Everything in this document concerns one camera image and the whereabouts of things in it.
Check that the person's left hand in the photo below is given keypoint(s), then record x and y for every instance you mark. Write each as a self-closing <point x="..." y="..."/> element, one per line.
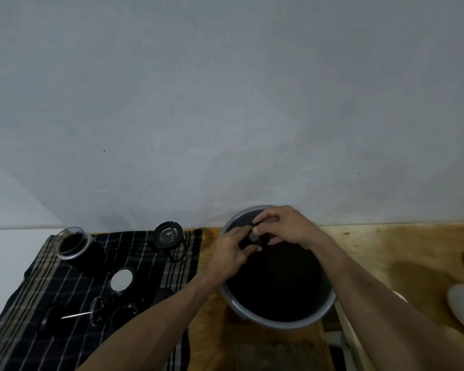
<point x="226" y="258"/>

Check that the person's left forearm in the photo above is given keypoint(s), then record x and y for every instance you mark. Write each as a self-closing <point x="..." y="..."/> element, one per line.
<point x="150" y="324"/>

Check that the black striped cloth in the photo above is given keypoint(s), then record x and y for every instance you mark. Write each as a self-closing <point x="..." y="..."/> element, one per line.
<point x="31" y="305"/>

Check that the small black round part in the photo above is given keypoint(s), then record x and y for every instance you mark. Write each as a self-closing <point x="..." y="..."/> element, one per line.
<point x="258" y="237"/>

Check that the person's right thumb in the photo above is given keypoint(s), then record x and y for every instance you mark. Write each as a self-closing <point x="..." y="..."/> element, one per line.
<point x="265" y="229"/>

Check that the black round lid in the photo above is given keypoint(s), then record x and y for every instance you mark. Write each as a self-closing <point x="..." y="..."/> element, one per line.
<point x="51" y="321"/>

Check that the grey plastic bucket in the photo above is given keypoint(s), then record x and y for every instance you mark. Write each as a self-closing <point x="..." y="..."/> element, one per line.
<point x="282" y="289"/>

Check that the person's right hand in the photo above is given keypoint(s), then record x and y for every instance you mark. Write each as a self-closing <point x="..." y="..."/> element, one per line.
<point x="294" y="227"/>

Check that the plunger rod with filter disc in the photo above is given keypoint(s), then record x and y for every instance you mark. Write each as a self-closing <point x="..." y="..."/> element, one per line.
<point x="94" y="311"/>

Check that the person's left thumb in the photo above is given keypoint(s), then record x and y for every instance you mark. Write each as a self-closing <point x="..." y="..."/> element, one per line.
<point x="250" y="249"/>

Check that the person's right forearm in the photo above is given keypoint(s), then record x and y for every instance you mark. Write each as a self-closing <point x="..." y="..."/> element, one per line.
<point x="379" y="305"/>

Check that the glass beaker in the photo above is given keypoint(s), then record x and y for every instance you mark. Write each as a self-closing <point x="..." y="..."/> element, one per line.
<point x="79" y="247"/>

